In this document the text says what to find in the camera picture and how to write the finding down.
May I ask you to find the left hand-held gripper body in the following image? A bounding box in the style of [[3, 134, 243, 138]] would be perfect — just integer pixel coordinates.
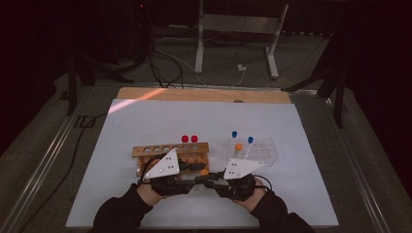
[[144, 149, 195, 197]]

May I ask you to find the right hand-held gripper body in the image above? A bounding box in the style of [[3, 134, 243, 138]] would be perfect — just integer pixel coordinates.
[[215, 157, 265, 202]]

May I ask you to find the clear acrylic test tube rack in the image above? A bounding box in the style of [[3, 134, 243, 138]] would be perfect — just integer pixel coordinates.
[[227, 135, 280, 168]]

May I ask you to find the wooden test tube rack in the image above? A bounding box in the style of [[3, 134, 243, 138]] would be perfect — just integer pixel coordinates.
[[131, 141, 211, 178]]

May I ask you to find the person's left hand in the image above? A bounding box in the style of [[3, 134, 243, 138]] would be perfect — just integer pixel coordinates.
[[135, 183, 167, 207]]

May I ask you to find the person's right hand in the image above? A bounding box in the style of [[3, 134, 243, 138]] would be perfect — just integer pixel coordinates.
[[232, 179, 275, 214]]

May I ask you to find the white table cover sheet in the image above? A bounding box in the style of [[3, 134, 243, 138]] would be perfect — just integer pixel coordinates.
[[65, 97, 340, 229]]

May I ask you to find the black tripod stand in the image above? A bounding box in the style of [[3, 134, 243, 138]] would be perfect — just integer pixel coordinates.
[[66, 48, 134, 117], [281, 32, 349, 129]]

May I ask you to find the left hand-held gripper black cable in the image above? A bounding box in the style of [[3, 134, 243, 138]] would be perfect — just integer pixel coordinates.
[[137, 152, 169, 186]]

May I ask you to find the hand-held gripper black cable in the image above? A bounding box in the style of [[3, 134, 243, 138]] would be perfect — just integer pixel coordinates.
[[253, 174, 274, 192], [137, 152, 169, 186]]

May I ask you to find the right hand-held gripper black cable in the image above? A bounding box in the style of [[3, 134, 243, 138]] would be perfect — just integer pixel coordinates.
[[253, 174, 274, 192]]

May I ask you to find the aluminium floor rail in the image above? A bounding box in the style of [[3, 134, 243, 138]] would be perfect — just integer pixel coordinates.
[[93, 81, 320, 95], [320, 93, 395, 233], [0, 85, 93, 233]]

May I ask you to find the black floor cable bundle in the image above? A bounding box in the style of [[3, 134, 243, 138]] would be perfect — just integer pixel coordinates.
[[147, 48, 186, 89]]

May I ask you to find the white floor cable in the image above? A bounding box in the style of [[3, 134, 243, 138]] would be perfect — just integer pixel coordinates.
[[154, 37, 247, 88]]

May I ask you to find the thin black floor cable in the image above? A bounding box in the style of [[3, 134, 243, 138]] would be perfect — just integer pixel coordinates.
[[17, 111, 110, 233]]

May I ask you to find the grey metal stand frame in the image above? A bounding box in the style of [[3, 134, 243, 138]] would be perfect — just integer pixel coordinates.
[[193, 0, 290, 80]]

